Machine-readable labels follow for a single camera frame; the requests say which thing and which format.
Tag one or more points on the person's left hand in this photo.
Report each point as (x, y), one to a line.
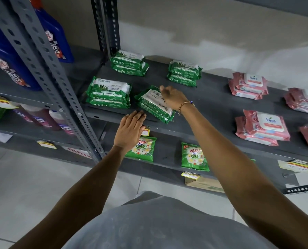
(128, 134)

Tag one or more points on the person's right hand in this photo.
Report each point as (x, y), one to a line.
(175, 99)

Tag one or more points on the person's left middle finger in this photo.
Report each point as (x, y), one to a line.
(136, 118)

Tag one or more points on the person's left thumb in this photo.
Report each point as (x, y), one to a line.
(142, 128)

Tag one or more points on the person's left little finger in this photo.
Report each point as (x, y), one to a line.
(124, 122)

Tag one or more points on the person's right fingers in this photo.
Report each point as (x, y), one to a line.
(164, 92)

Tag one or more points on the green aloe wipes packet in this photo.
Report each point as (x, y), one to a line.
(150, 112)
(154, 101)

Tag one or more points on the person's right forearm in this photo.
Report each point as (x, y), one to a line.
(242, 173)

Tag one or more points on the person's left forearm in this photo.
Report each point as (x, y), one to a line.
(78, 194)

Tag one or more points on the yellow shelf price label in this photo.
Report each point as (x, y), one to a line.
(145, 131)
(46, 144)
(298, 165)
(190, 175)

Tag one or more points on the stacks of green wipes packs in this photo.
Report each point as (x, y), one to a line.
(109, 92)

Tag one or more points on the gray metal shelving rack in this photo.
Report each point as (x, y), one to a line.
(216, 101)

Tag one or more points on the white shelf price label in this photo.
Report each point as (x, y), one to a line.
(77, 152)

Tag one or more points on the dark red liquid bottle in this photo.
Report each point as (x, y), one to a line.
(41, 117)
(63, 123)

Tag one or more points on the brown cardboard box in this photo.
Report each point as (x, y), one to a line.
(205, 184)

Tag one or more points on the person's gray shirt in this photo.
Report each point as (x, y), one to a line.
(159, 225)

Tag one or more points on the stacks of pink wipes packs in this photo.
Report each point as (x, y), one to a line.
(262, 127)

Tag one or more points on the blue detergent bottle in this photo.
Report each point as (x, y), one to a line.
(6, 62)
(55, 36)

